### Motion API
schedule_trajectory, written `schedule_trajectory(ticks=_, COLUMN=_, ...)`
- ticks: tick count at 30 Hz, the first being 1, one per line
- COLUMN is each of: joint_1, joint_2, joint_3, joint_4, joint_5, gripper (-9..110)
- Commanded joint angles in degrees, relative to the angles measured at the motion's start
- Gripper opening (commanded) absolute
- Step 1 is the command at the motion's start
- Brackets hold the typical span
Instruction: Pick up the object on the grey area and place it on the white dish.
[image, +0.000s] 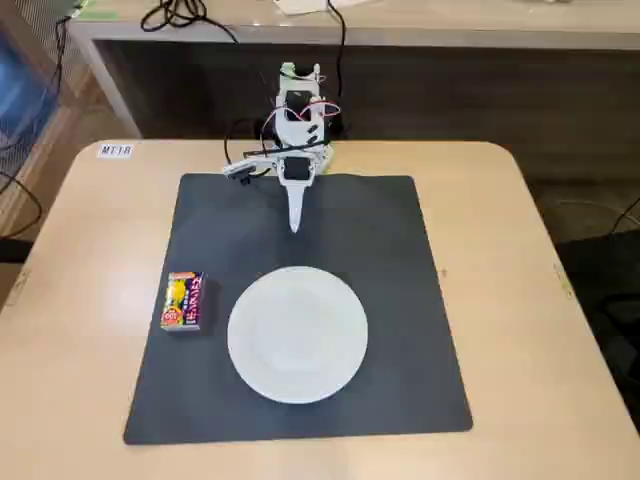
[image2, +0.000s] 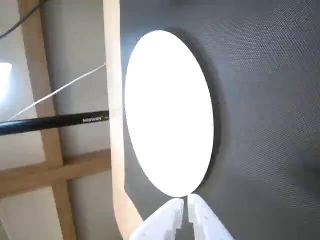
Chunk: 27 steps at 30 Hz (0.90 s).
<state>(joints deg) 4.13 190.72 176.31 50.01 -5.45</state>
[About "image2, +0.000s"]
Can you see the black tripod pole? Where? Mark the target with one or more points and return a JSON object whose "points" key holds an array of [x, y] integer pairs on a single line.
{"points": [[50, 123]]}

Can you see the dark grey square mat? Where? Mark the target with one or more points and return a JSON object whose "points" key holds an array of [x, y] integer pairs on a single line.
{"points": [[262, 100]]}

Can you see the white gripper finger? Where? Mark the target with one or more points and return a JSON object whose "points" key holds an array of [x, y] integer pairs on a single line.
{"points": [[205, 222], [165, 217]]}

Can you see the light wooden frame beams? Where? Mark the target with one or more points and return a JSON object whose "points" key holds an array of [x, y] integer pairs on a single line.
{"points": [[53, 172]]}

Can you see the round white dish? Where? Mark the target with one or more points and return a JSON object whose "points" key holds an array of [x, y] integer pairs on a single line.
{"points": [[170, 112]]}

